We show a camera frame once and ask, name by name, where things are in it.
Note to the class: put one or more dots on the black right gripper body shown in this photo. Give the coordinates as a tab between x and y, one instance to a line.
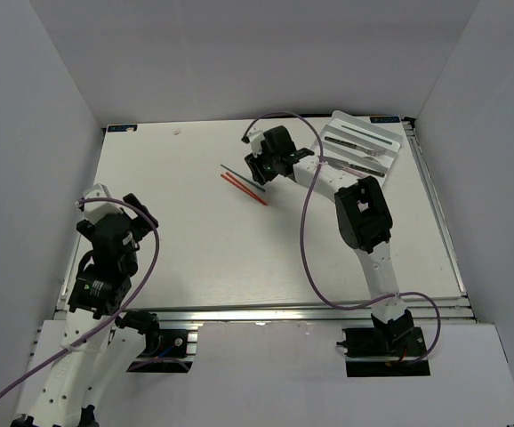
268	161

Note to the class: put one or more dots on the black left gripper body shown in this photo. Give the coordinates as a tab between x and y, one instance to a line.
140	227

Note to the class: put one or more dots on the orange chopstick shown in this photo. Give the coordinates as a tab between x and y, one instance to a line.
243	189
230	175

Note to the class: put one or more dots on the green chopstick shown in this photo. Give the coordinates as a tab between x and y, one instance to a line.
242	178
375	136

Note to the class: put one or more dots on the knife with dark handle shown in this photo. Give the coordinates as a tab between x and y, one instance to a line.
338	164

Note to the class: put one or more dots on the knife with pink handle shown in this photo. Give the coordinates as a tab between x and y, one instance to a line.
354	172

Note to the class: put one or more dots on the fork with dark handle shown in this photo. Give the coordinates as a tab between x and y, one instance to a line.
350	145

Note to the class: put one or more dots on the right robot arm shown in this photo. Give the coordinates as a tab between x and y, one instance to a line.
362	215

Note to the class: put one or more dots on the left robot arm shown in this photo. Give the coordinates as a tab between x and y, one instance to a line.
99	342

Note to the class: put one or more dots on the white divided cutlery tray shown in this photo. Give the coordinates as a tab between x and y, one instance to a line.
333	129

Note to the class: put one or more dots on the blue label sticker right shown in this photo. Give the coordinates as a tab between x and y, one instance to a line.
384	119

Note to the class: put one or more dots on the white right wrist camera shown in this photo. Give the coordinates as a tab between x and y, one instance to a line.
254	139

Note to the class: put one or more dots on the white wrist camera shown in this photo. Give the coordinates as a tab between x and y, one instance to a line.
254	139
95	211

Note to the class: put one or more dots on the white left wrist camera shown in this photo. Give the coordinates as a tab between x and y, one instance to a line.
95	211

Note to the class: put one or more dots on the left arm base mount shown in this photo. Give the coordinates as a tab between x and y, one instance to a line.
162	350

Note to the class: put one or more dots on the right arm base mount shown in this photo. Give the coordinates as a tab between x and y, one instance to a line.
368	356

